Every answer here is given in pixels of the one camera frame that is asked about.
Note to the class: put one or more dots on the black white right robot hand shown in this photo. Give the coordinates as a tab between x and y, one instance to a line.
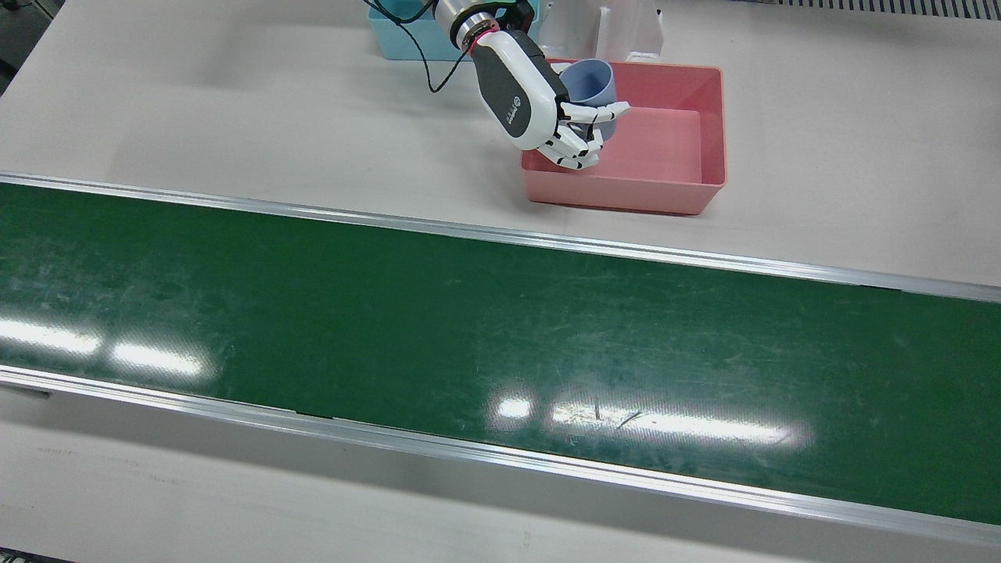
516	94

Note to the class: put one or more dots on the light blue plastic cup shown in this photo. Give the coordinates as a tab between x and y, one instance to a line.
586	82

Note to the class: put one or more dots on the blue plastic box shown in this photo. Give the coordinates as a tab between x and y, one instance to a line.
399	43

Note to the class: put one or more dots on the pink plastic box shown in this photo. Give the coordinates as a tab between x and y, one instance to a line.
665	148

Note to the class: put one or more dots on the white column stand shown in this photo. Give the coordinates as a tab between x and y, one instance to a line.
575	31

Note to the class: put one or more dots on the green conveyor belt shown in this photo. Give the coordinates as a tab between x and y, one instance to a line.
391	328

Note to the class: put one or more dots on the grey roller conveyor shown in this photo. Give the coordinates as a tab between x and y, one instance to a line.
884	6

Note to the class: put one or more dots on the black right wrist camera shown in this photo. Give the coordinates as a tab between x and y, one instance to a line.
520	12

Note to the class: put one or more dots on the small white angle bracket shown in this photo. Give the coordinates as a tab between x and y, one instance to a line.
645	56

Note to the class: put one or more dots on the aluminium conveyor rail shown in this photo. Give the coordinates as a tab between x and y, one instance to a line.
469	453
469	230

